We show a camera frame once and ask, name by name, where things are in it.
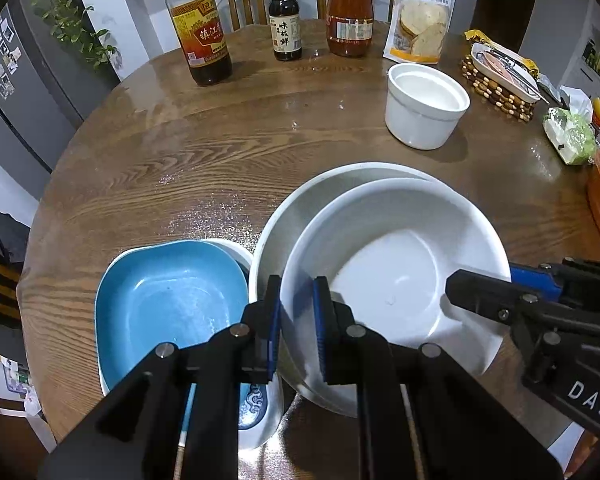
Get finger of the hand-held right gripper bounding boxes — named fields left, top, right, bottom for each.
left=510, top=260, right=563, bottom=303
left=445, top=269, right=581, bottom=346

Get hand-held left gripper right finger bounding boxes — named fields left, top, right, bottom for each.
left=312, top=276, right=565, bottom=480

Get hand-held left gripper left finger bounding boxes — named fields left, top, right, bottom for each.
left=37, top=275, right=282, bottom=480

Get medium white bowl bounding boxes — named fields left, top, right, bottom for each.
left=279, top=177, right=512, bottom=403

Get large grey bowl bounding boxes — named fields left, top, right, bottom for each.
left=248, top=161, right=448, bottom=418

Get blue ceramic dish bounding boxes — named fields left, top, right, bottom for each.
left=95, top=240, right=251, bottom=393

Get deep white ramekin bowl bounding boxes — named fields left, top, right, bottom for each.
left=385, top=63, right=471, bottom=151

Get green tissue pack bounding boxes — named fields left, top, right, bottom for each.
left=542, top=108, right=597, bottom=166

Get wooden beaded trivet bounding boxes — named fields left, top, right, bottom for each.
left=461, top=55, right=537, bottom=123

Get white oblong tray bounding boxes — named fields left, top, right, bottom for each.
left=471, top=42, right=542, bottom=103

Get metal tongs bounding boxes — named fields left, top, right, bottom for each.
left=490, top=49, right=563, bottom=108

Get yellow snack packet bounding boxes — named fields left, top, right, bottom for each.
left=464, top=29, right=540, bottom=81

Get crumpled white plastic bag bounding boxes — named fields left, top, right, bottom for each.
left=22, top=385, right=43, bottom=416

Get dark wooden door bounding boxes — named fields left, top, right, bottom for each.
left=472, top=0, right=546, bottom=53

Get wooden slatted chair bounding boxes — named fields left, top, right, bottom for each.
left=0, top=255, right=23, bottom=321

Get white yellow flour bag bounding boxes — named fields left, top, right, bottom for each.
left=383, top=0, right=462, bottom=66

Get brown wooden cabinet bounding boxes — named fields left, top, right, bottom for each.
left=0, top=390, right=46, bottom=461

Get yellow capped vinegar bottle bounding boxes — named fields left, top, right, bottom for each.
left=165, top=0, right=233, bottom=87

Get small dark sauce bottle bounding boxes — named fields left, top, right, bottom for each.
left=268, top=0, right=302, bottom=62

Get orange sauce jar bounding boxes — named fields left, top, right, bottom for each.
left=326, top=0, right=374, bottom=57

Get grey refrigerator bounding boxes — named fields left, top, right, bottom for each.
left=0, top=0, right=121, bottom=173

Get large hanging green plant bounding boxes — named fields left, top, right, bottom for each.
left=27, top=0, right=118, bottom=73

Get group of photo magnets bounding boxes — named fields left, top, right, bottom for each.
left=0, top=15, right=23, bottom=98

